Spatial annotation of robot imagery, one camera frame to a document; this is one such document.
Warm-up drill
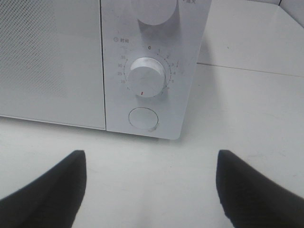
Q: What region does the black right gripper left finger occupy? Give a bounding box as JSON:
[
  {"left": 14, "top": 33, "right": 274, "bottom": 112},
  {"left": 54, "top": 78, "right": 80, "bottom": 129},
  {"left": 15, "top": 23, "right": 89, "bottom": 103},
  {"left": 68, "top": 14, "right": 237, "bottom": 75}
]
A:
[{"left": 0, "top": 151, "right": 87, "bottom": 228}]

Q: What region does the lower white timer knob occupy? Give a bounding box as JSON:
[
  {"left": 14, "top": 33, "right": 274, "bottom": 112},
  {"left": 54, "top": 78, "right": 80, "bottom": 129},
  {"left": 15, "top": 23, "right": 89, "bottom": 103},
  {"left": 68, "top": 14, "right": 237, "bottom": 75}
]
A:
[{"left": 127, "top": 57, "right": 166, "bottom": 98}]

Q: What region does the white microwave door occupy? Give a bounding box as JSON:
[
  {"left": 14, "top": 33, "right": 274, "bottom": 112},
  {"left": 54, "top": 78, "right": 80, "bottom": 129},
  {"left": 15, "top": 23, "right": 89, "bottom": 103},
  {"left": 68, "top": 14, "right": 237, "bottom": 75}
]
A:
[{"left": 0, "top": 0, "right": 105, "bottom": 129}]

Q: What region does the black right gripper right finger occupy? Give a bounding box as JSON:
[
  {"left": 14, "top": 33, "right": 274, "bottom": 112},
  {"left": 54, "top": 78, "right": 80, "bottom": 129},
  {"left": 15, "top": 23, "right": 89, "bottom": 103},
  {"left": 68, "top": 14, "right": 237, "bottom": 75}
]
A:
[{"left": 216, "top": 150, "right": 304, "bottom": 228}]

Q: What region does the upper white power knob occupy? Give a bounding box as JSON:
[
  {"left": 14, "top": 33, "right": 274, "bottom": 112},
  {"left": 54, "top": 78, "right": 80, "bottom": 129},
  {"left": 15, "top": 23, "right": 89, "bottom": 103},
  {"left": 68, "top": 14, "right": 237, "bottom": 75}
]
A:
[{"left": 130, "top": 0, "right": 177, "bottom": 26}]

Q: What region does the white microwave oven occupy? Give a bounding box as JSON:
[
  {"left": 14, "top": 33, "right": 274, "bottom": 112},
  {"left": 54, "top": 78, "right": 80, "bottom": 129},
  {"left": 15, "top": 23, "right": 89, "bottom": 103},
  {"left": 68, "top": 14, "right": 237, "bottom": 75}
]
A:
[{"left": 0, "top": 0, "right": 211, "bottom": 140}]

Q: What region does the round white door button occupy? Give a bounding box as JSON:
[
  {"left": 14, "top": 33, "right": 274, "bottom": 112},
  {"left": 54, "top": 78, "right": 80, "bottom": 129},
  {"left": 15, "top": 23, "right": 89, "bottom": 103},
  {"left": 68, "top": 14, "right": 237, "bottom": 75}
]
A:
[{"left": 128, "top": 107, "right": 159, "bottom": 130}]

